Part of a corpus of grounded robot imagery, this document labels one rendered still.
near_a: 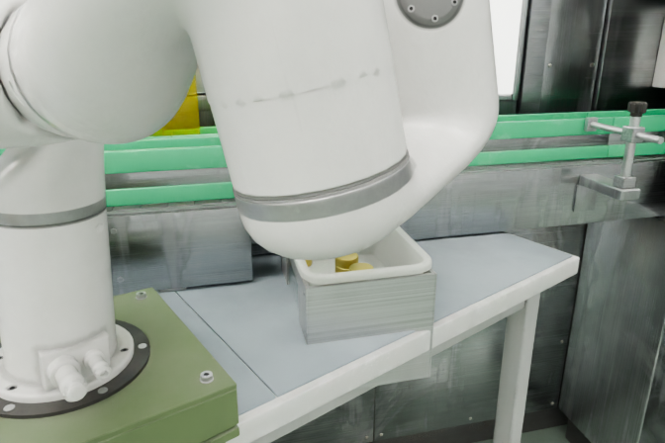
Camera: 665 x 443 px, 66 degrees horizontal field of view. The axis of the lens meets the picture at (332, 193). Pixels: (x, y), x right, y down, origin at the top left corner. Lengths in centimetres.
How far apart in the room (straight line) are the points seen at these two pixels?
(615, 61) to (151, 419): 120
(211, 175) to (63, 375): 38
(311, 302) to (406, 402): 84
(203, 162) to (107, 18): 56
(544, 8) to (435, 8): 97
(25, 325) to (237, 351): 25
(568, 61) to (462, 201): 48
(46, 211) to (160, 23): 27
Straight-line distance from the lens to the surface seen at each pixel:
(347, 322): 66
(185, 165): 76
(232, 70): 20
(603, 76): 136
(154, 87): 25
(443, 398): 148
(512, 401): 110
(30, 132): 35
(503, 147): 101
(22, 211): 47
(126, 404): 51
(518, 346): 104
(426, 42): 29
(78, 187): 47
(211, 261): 79
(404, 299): 67
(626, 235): 135
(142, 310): 65
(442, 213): 97
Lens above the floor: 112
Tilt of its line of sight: 17 degrees down
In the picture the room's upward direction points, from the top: straight up
